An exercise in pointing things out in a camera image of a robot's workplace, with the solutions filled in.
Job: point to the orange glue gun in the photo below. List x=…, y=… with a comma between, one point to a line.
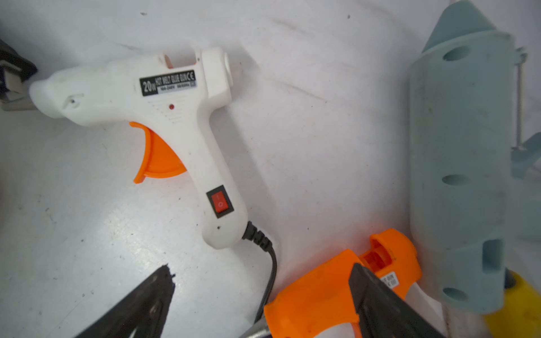
x=322, y=299

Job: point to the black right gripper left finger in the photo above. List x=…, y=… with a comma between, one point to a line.
x=142, y=313

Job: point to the cream plastic storage tray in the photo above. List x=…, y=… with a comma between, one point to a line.
x=15, y=71

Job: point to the large mint glue gun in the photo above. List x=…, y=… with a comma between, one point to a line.
x=469, y=196

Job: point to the yellow glue gun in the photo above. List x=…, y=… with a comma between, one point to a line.
x=520, y=315

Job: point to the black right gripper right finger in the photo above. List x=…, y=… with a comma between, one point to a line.
x=381, y=312

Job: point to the white glue gun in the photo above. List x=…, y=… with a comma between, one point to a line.
x=176, y=105

